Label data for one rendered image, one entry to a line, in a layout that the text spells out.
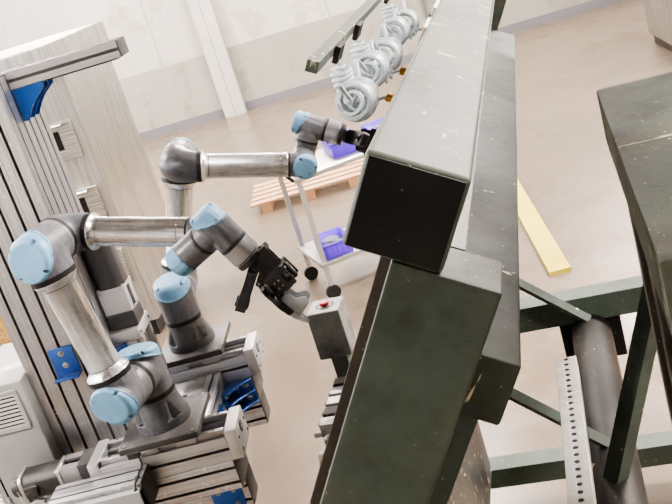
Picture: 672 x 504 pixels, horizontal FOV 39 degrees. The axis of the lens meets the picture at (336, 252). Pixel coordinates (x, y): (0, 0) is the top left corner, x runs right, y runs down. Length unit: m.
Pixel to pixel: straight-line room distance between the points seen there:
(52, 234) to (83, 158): 3.63
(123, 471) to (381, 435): 1.77
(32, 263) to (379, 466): 1.50
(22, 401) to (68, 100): 3.33
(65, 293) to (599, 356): 1.58
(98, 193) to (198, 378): 3.08
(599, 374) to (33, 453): 1.66
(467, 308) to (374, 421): 0.16
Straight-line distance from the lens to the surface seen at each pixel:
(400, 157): 0.87
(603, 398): 2.80
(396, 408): 0.98
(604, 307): 3.27
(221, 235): 2.17
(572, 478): 2.00
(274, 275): 2.19
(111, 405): 2.47
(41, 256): 2.36
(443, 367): 0.95
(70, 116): 5.98
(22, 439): 2.93
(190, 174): 2.92
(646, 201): 1.06
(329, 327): 3.32
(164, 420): 2.62
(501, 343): 1.07
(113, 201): 6.05
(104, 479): 2.72
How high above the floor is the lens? 2.17
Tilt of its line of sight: 19 degrees down
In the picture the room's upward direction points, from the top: 17 degrees counter-clockwise
